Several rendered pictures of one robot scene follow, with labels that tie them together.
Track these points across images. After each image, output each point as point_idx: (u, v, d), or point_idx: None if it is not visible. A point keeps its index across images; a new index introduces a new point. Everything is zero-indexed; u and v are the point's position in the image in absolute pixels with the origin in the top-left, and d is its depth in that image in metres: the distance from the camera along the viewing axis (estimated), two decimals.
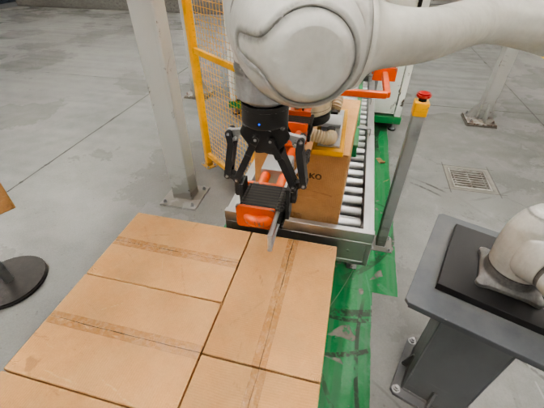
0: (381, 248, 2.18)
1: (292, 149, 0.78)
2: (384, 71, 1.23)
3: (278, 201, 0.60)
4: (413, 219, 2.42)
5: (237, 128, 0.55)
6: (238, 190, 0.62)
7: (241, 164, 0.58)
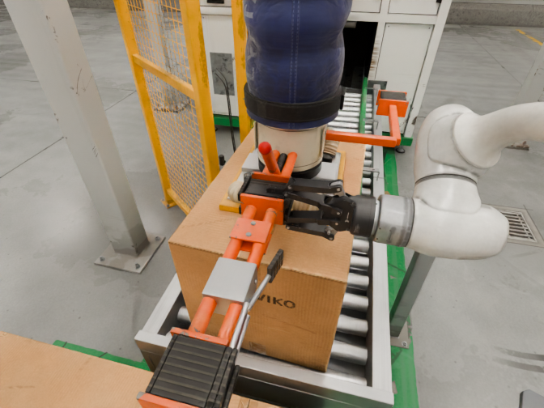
0: (393, 341, 1.53)
1: (257, 247, 0.52)
2: (393, 104, 0.97)
3: (214, 387, 0.35)
4: (435, 289, 1.77)
5: (337, 231, 0.64)
6: None
7: (306, 214, 0.64)
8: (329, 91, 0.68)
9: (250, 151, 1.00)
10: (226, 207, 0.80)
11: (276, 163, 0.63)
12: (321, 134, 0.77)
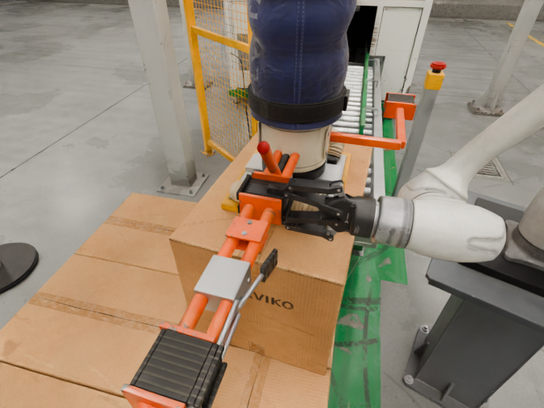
0: None
1: (252, 246, 0.52)
2: (400, 107, 0.96)
3: (197, 383, 0.35)
4: None
5: (337, 231, 0.64)
6: None
7: (306, 214, 0.65)
8: (333, 92, 0.68)
9: (255, 151, 1.00)
10: (227, 206, 0.80)
11: (276, 163, 0.63)
12: (325, 136, 0.77)
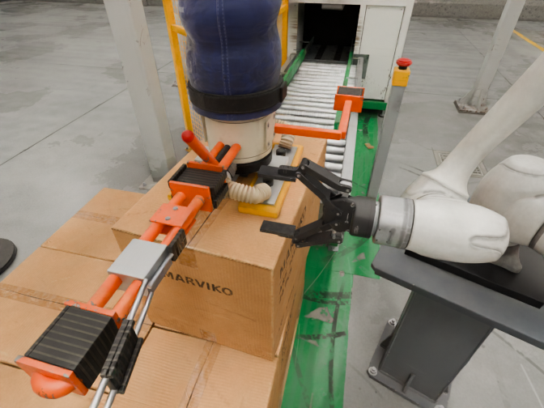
0: None
1: (173, 230, 0.55)
2: (348, 99, 0.99)
3: (108, 355, 0.37)
4: None
5: (342, 232, 0.63)
6: (284, 230, 0.68)
7: (312, 226, 0.66)
8: (265, 83, 0.70)
9: None
10: None
11: (207, 152, 0.65)
12: (265, 127, 0.79)
